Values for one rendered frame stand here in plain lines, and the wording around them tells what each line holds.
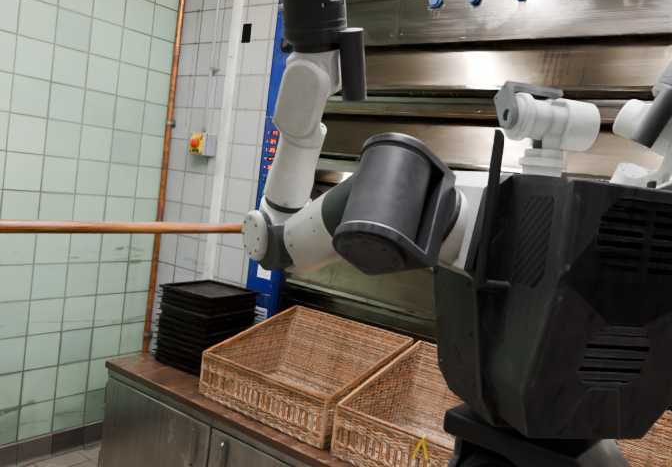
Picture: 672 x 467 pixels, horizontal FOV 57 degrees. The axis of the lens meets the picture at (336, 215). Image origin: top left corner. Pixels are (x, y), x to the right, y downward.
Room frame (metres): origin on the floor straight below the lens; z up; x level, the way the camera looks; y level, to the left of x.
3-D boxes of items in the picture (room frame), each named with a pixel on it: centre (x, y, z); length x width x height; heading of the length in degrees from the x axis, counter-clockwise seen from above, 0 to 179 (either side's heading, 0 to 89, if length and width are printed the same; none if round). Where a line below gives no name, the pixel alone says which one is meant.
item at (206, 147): (2.86, 0.65, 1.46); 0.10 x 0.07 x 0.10; 53
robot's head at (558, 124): (0.84, -0.27, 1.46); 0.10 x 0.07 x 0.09; 105
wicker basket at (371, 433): (1.77, -0.42, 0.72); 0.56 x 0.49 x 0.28; 54
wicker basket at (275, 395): (2.12, 0.04, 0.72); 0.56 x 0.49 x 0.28; 53
